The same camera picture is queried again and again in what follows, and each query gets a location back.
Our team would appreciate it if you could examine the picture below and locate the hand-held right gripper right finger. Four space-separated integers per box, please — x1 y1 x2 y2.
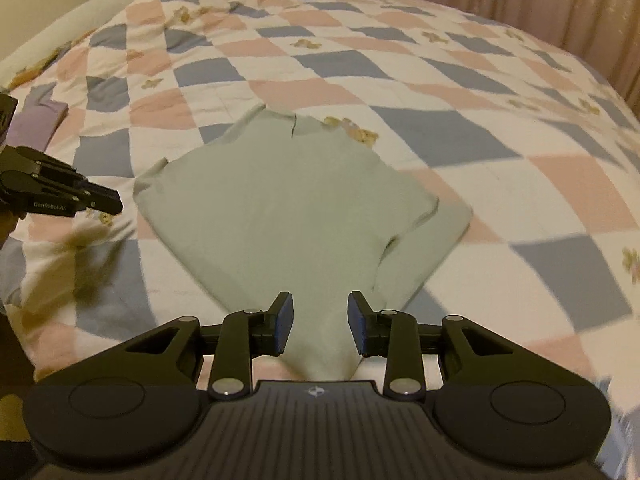
346 290 523 401

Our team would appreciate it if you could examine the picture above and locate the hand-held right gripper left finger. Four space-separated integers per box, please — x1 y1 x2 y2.
122 291 296 401

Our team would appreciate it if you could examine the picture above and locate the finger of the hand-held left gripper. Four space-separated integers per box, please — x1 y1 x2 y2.
0 146 90 189
0 171 123 214

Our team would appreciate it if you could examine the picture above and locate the light green garment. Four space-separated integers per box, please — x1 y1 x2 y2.
132 104 473 383

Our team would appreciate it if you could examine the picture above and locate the purple folded garment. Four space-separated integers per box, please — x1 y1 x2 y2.
7 96 68 153

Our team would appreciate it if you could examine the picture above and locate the white pillow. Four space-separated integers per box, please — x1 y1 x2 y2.
0 0 211 86

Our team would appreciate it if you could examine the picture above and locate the checkered patchwork quilt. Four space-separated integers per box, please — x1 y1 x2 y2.
0 0 640 411

